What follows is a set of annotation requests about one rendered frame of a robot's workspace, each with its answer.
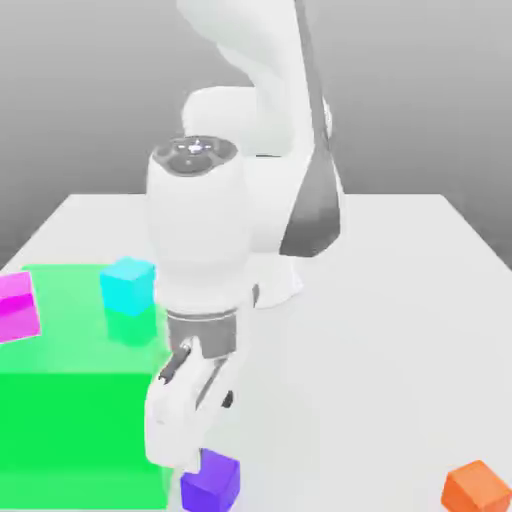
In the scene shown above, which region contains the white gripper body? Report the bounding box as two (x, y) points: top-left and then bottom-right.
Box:
(143, 346), (238, 476)

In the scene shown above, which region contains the small purple cube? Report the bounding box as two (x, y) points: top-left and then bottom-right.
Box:
(179, 448), (242, 512)

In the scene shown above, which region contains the small cyan cube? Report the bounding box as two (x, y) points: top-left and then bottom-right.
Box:
(99, 256), (157, 318)

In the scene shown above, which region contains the small magenta cube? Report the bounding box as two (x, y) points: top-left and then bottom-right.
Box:
(0, 271), (42, 345)

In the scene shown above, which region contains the small orange cube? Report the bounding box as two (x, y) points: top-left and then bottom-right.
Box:
(440, 459), (512, 512)

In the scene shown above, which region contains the large green box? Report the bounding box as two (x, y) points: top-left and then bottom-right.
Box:
(0, 262), (174, 512)

